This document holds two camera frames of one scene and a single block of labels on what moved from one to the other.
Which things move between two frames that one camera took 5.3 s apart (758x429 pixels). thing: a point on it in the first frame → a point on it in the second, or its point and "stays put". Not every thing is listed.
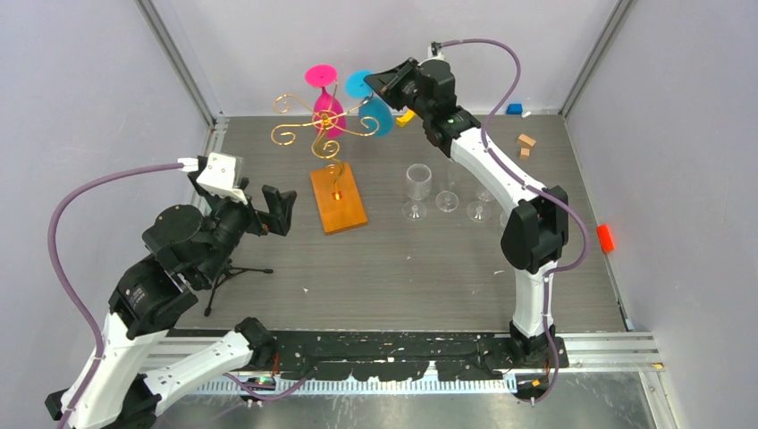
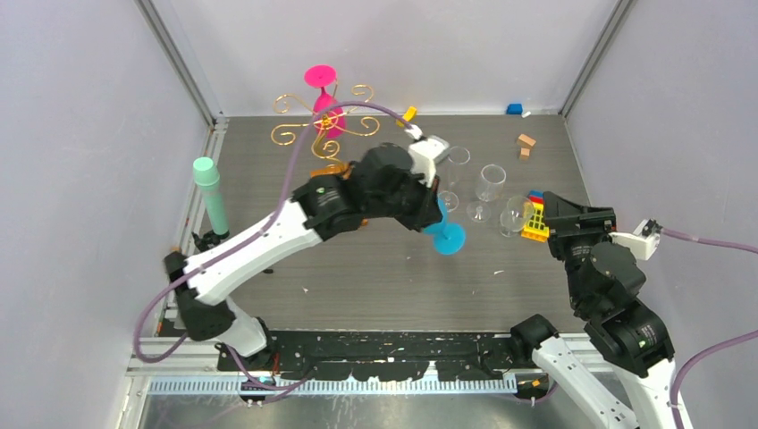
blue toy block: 515,108 stays put
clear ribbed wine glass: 480,211 stays put
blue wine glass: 375,114 → 449,238
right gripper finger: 386,86 → 559,210
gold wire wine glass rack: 326,122 stays put
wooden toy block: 524,140 stays put
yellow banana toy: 408,116 stays put
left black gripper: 278,218 → 426,211
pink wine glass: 328,116 stays put
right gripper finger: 398,71 → 597,219
